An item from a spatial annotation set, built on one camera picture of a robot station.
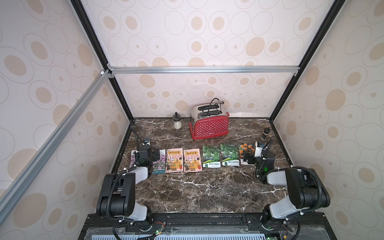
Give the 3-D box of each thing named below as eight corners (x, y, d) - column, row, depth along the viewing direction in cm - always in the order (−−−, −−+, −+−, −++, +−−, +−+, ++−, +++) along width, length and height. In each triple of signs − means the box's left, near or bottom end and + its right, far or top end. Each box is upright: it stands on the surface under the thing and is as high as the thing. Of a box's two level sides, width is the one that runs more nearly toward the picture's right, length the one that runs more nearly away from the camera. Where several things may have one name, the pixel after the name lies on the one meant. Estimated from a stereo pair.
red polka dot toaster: (194, 143, 107) (194, 122, 90) (187, 126, 118) (186, 104, 101) (226, 135, 112) (231, 114, 95) (217, 119, 122) (220, 97, 106)
